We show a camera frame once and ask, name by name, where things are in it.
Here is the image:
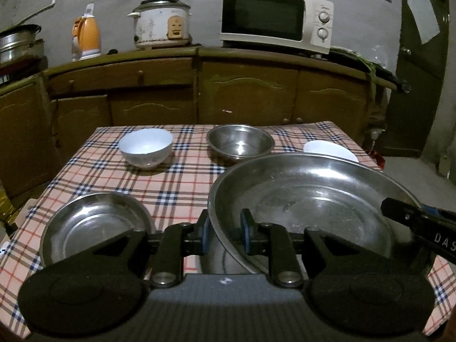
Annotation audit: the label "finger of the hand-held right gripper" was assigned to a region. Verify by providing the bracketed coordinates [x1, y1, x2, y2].
[380, 197, 456, 234]

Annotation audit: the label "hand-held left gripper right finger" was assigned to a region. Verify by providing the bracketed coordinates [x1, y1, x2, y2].
[239, 208, 360, 289]

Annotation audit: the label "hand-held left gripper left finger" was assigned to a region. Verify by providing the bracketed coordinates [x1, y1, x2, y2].
[91, 209, 211, 289]

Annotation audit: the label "large steel basin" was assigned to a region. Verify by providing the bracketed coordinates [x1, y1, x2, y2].
[207, 152, 433, 275]

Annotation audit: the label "steel bowl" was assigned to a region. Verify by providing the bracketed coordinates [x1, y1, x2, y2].
[207, 124, 275, 164]

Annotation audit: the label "wide white bowl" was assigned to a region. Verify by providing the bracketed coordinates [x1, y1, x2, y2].
[303, 140, 359, 163]

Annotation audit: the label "round white ceramic bowl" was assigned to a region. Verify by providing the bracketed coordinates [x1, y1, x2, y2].
[118, 128, 174, 169]

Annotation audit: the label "small steel plate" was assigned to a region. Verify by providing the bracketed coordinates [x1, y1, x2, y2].
[40, 192, 156, 268]

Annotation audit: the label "plaid tablecloth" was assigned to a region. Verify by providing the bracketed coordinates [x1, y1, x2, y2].
[0, 121, 456, 339]

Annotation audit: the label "red plastic bag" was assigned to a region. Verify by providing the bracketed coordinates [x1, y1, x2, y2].
[369, 150, 387, 170]

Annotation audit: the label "dark green door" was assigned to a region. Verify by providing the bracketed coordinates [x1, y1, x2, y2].
[374, 0, 456, 157]

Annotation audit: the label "wooden sideboard cabinet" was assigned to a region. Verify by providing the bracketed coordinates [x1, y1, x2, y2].
[0, 46, 398, 200]

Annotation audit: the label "green vegetables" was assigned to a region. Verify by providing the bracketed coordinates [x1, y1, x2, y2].
[329, 46, 410, 93]

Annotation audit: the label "white paper sheet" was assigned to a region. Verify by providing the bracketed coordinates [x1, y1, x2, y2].
[407, 0, 440, 43]

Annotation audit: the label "white rice cooker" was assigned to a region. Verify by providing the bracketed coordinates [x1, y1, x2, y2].
[127, 0, 192, 50]

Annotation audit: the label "white microwave oven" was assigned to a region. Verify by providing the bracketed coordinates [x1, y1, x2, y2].
[219, 0, 335, 55]

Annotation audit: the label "orange electric kettle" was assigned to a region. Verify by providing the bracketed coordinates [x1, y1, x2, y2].
[71, 15, 102, 61]

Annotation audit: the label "steel pot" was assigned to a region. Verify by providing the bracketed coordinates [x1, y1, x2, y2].
[0, 24, 45, 62]

